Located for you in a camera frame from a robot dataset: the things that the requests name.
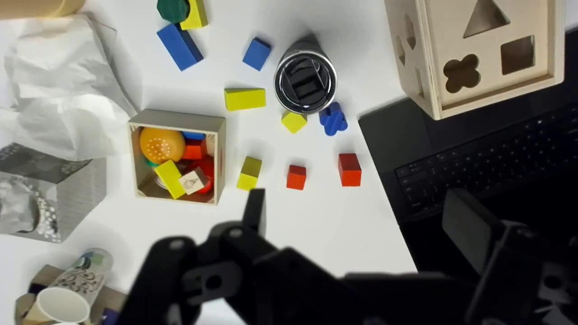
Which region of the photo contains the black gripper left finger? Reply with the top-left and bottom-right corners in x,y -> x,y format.
116,186 -> 273,325

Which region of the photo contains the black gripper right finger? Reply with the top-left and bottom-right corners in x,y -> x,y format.
441,188 -> 578,325

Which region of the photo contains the large red block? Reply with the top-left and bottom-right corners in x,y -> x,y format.
336,152 -> 364,188

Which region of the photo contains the small red block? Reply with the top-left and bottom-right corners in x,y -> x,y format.
286,163 -> 309,191

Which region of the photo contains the red toy block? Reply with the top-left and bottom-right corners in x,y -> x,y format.
181,141 -> 210,161

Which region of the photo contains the yellow toy block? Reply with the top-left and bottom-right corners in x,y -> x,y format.
152,159 -> 188,201

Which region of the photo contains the small yellow cube block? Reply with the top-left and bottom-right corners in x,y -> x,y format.
281,108 -> 309,136

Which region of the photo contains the long yellow block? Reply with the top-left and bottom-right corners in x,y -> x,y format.
223,87 -> 268,114

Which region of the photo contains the blue flower shaped block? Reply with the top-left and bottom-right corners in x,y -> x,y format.
318,99 -> 351,137

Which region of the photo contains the small blue cube block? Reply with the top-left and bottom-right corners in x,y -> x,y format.
241,34 -> 275,72

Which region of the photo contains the wooden shape sorting box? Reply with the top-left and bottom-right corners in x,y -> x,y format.
383,0 -> 568,123

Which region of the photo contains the brown cardboard box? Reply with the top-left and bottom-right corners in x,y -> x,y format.
13,264 -> 131,325

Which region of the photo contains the long blue block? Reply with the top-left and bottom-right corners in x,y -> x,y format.
156,22 -> 206,72

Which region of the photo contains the grey tissue box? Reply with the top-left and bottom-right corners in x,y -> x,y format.
0,143 -> 109,244

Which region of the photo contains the yellow block beside green block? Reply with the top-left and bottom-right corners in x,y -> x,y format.
179,0 -> 210,33

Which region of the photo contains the red curved toy piece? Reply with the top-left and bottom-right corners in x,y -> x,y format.
190,155 -> 217,201

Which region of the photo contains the plain wooden toy piece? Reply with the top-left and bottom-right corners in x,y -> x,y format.
179,168 -> 210,197

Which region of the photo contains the small blue toy piece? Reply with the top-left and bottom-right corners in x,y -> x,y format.
181,130 -> 208,145

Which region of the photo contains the orange toy ball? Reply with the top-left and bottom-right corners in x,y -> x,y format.
138,126 -> 187,166

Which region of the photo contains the small wooden toy tray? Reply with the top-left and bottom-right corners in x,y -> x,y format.
127,108 -> 228,206

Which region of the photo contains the black tumbler with lid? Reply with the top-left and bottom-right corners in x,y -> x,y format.
275,36 -> 340,116

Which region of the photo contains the printed paper cup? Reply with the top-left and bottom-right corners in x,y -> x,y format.
24,247 -> 116,325

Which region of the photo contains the clear crumpled plastic bag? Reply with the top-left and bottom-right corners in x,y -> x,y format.
0,15 -> 140,161

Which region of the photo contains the tan insulated bottle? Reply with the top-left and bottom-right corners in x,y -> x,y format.
0,0 -> 87,20

